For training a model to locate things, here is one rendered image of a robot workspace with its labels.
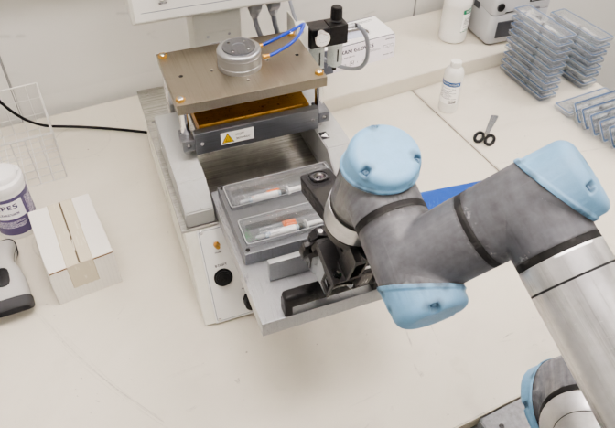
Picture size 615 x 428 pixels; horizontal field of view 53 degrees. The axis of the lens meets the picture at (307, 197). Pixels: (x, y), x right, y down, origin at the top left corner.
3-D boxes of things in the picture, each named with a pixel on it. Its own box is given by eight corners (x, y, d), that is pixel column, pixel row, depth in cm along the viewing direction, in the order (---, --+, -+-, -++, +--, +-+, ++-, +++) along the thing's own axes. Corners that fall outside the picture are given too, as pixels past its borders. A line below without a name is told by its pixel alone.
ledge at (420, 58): (257, 65, 179) (256, 51, 176) (488, 10, 206) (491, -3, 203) (301, 121, 159) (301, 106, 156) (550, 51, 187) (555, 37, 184)
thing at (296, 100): (180, 93, 120) (173, 50, 114) (286, 72, 126) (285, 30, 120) (201, 144, 109) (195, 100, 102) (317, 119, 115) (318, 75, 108)
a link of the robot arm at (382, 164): (366, 200, 56) (335, 124, 59) (344, 247, 66) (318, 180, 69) (442, 181, 58) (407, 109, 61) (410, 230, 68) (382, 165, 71)
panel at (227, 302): (216, 323, 113) (195, 230, 107) (364, 279, 121) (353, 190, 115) (218, 328, 111) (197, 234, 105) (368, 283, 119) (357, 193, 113)
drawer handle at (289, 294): (280, 306, 89) (280, 289, 87) (373, 279, 93) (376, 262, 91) (285, 317, 88) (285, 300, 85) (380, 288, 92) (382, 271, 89)
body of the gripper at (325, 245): (323, 300, 80) (339, 266, 69) (301, 241, 83) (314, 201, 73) (376, 283, 82) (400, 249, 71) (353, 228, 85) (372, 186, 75)
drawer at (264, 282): (211, 208, 110) (208, 175, 104) (326, 179, 115) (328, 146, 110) (263, 339, 90) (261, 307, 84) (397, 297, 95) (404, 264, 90)
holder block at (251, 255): (218, 197, 106) (217, 186, 104) (325, 171, 111) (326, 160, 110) (245, 265, 95) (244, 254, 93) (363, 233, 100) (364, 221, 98)
